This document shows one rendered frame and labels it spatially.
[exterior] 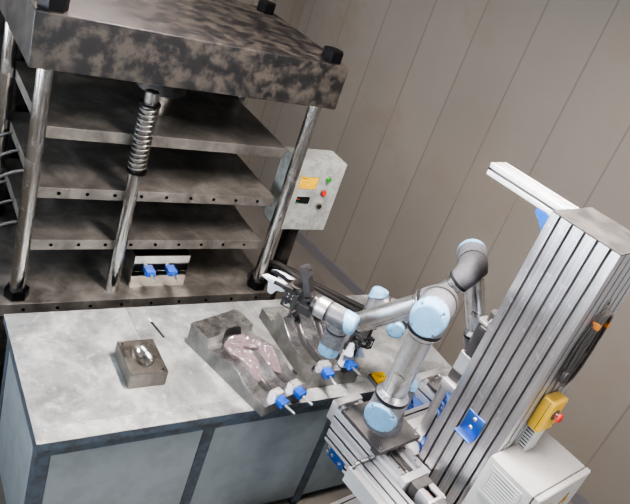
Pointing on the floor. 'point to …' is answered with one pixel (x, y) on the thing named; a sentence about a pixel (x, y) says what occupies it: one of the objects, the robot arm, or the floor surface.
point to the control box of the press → (306, 195)
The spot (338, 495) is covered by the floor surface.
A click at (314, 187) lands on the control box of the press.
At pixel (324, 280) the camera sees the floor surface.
